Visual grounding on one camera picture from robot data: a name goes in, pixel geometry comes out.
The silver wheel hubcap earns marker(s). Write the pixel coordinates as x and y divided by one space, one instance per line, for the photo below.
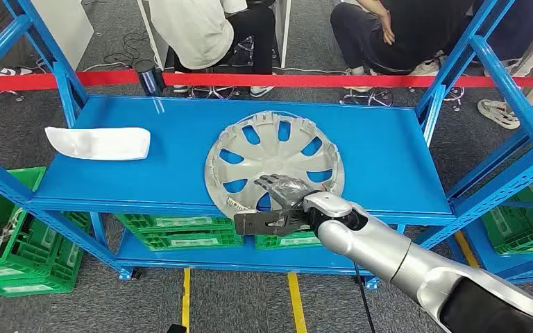
273 163

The blue metal shelf rack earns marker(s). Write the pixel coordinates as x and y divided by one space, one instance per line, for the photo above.
515 266
156 151

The white plastic car part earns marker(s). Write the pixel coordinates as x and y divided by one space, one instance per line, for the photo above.
101 143

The green plastic crate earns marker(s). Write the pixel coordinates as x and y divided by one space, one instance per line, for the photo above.
18 239
179 222
524 230
55 287
188 241
289 241

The red barrier tape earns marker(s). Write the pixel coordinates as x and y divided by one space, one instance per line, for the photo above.
294 81

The white desk panel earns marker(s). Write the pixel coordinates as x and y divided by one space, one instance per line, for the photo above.
160 50
284 32
64 27

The yellow floor tape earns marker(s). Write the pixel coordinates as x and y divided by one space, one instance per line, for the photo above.
466 250

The black barrier post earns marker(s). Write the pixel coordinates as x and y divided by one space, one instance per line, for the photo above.
149 80

